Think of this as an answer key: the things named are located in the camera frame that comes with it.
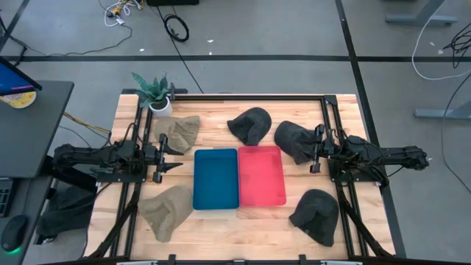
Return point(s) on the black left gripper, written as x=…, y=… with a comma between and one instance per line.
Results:
x=162, y=158

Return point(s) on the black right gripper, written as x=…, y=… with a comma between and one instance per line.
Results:
x=318, y=147

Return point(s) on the dark grey bucket hat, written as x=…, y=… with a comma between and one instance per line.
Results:
x=316, y=217
x=294, y=141
x=250, y=125

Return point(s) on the khaki bucket hat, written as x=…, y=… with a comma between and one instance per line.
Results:
x=165, y=213
x=180, y=132

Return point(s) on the blue plastic tray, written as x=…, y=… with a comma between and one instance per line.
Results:
x=216, y=179

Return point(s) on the red plastic tray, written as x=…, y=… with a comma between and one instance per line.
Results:
x=261, y=176

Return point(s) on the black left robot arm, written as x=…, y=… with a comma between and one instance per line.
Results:
x=84, y=154

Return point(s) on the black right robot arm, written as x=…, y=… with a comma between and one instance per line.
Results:
x=390, y=154

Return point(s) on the green plant in white pot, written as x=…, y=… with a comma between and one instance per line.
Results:
x=156, y=97

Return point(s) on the black bag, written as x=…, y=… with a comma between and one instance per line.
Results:
x=66, y=213

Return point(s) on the grey table foot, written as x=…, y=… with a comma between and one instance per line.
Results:
x=441, y=113
x=419, y=18

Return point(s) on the black desk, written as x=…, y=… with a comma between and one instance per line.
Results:
x=29, y=129

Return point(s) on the black box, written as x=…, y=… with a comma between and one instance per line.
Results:
x=173, y=2

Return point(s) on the yellow round disc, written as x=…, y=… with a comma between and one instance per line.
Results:
x=20, y=100

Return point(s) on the black keyboard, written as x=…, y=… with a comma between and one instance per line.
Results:
x=4, y=197

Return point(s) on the black computer mouse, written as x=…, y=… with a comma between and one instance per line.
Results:
x=14, y=232

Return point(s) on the black monitor with blue screen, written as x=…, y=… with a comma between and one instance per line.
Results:
x=14, y=79

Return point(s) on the black aluminium table frame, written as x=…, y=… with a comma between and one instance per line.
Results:
x=239, y=97

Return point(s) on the silver bracket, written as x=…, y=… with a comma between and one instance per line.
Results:
x=137, y=263
x=341, y=263

